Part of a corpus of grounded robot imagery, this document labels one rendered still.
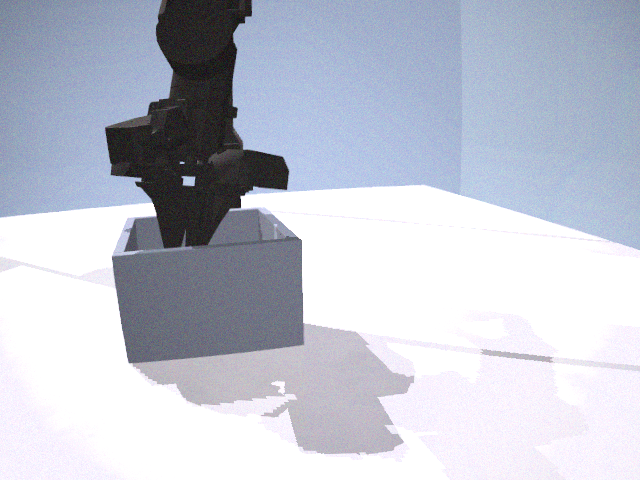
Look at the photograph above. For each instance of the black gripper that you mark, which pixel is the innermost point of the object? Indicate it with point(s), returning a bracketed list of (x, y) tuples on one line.
[(199, 209)]

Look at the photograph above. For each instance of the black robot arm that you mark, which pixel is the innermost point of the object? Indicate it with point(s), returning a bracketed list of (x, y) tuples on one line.
[(196, 37)]

